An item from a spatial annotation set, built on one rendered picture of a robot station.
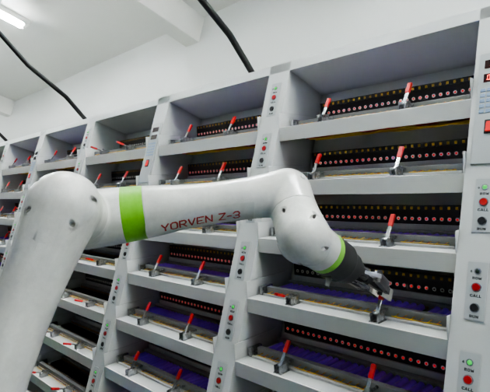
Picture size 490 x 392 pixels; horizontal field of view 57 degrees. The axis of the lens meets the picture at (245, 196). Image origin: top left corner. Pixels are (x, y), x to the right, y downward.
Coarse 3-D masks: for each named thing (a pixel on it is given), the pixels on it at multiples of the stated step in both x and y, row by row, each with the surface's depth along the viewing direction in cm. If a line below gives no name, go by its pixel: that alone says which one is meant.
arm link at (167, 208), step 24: (288, 168) 99; (144, 192) 92; (168, 192) 93; (192, 192) 94; (216, 192) 94; (240, 192) 95; (264, 192) 95; (288, 192) 94; (312, 192) 97; (168, 216) 92; (192, 216) 93; (216, 216) 94; (240, 216) 96; (264, 216) 98
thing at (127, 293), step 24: (168, 120) 205; (192, 120) 214; (168, 168) 204; (144, 240) 195; (120, 264) 195; (120, 288) 189; (144, 288) 195; (120, 336) 187; (96, 360) 186; (96, 384) 181
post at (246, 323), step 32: (288, 96) 155; (320, 96) 168; (256, 160) 154; (288, 160) 155; (256, 224) 146; (256, 256) 143; (224, 320) 143; (256, 320) 143; (224, 352) 140; (224, 384) 136; (256, 384) 142
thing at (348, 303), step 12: (276, 288) 140; (312, 300) 131; (324, 300) 128; (336, 300) 125; (348, 300) 123; (360, 300) 122; (384, 312) 116; (396, 312) 113; (408, 312) 111; (420, 312) 109; (444, 324) 105
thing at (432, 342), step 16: (256, 288) 142; (352, 288) 135; (256, 304) 137; (272, 304) 132; (304, 304) 129; (288, 320) 128; (304, 320) 124; (320, 320) 120; (336, 320) 117; (352, 320) 114; (368, 320) 112; (448, 320) 97; (352, 336) 114; (368, 336) 111; (384, 336) 108; (400, 336) 105; (416, 336) 102; (432, 336) 100; (448, 336) 97; (416, 352) 102; (432, 352) 100
